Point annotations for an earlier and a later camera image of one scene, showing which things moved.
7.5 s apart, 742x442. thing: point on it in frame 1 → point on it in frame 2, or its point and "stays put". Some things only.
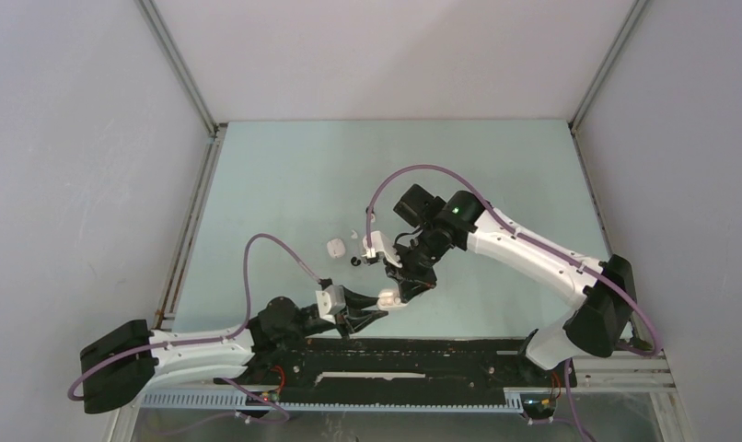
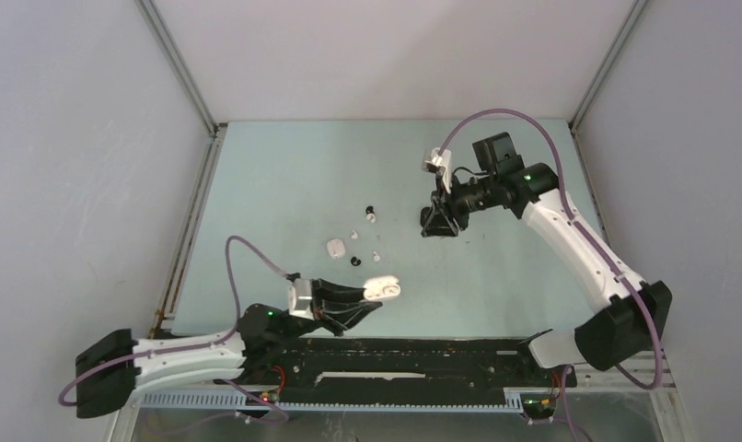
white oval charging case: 389,298 → 381,286
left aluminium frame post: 215,134 stays put
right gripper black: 416,283 → 438,224
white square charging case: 336,248 stays put
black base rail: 407,364 stays put
